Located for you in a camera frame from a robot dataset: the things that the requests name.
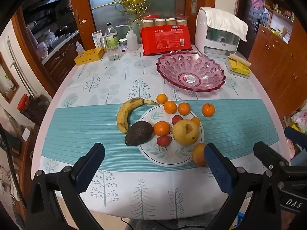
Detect brown wooden cabinet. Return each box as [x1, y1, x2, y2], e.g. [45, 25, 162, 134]
[247, 24, 307, 120]

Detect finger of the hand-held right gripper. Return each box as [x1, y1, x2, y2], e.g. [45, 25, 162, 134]
[284, 126, 307, 149]
[253, 141, 290, 173]

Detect yellow tissue pack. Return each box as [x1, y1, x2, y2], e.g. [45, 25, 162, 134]
[225, 55, 252, 77]

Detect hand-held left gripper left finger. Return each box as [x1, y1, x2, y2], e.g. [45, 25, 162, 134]
[25, 143, 106, 230]

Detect dark avocado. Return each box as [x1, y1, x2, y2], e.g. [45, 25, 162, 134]
[124, 121, 153, 146]

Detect yellow pear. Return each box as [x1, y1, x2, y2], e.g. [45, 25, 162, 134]
[172, 119, 200, 145]

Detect pink glass fruit bowl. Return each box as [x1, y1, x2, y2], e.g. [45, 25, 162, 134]
[156, 50, 227, 92]

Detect yellow cardboard box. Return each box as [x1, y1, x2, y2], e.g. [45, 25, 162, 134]
[74, 47, 104, 66]

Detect white plastic bag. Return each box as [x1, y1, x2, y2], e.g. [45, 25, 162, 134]
[284, 109, 307, 135]

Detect white squeeze bottle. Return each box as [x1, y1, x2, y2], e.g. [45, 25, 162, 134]
[116, 25, 139, 52]

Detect red plastic container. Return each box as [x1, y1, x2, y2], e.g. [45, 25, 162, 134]
[18, 94, 30, 112]

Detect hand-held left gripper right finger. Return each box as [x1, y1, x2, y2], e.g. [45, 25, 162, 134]
[203, 143, 283, 230]

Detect dark entrance door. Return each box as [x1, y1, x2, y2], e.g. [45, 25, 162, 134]
[236, 0, 265, 34]

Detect clear drinking glass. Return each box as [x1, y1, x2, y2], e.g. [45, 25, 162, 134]
[105, 43, 122, 61]

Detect green label glass bottle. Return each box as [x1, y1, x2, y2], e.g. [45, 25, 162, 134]
[106, 22, 118, 49]

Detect white blue carton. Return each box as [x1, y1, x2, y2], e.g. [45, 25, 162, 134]
[92, 30, 103, 48]

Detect white countertop appliance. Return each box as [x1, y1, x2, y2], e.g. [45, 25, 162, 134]
[195, 7, 240, 58]

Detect white cloth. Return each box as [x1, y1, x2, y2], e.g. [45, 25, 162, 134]
[204, 8, 248, 42]

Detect tree print tablecloth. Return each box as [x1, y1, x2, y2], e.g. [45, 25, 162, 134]
[40, 45, 280, 221]

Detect yellow banana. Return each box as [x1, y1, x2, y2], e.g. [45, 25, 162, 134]
[117, 97, 159, 134]

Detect red paper cup package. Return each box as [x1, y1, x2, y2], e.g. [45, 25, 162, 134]
[140, 16, 193, 56]

